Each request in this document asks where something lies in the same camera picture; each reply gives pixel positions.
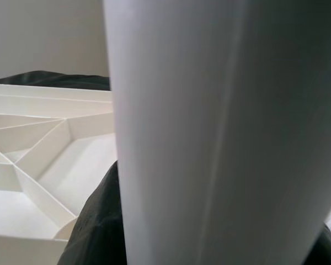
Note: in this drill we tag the white plastic table top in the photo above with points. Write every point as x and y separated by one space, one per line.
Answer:
30 165

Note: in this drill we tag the black table cloth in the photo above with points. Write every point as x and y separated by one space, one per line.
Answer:
58 78

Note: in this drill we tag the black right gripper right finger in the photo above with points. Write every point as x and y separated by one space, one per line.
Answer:
329 248

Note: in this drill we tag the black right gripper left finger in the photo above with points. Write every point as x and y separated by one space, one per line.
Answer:
99 220

